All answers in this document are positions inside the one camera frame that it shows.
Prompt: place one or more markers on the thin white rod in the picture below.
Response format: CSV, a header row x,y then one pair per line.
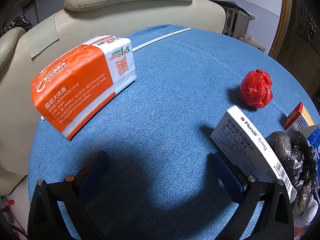
x,y
162,38

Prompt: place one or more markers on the dark floral cloth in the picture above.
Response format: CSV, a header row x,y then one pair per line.
x,y
15,26

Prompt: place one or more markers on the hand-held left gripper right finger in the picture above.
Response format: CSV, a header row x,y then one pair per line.
x,y
228,172

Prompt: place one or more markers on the orange and white medicine box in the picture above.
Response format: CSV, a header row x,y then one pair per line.
x,y
298,120

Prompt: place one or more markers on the wooden radiator cabinet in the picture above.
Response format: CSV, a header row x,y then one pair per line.
x,y
240,22

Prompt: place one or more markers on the blue box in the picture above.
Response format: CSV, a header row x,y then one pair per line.
x,y
315,140

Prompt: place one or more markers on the black plastic bag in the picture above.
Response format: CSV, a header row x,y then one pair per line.
x,y
297,160

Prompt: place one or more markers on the beige leather sofa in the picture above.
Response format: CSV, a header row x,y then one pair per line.
x,y
150,12

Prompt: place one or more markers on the dark wooden door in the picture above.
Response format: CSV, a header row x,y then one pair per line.
x,y
300,30

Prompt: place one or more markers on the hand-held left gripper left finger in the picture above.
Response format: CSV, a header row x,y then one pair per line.
x,y
93,170

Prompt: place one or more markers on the blue tablecloth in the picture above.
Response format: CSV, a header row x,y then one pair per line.
x,y
162,105

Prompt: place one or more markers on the orange tissue pack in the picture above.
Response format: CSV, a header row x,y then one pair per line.
x,y
75,80

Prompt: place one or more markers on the red plastic bag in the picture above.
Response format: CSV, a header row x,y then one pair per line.
x,y
255,87

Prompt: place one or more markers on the brown cardboard box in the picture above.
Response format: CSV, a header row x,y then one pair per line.
x,y
251,44

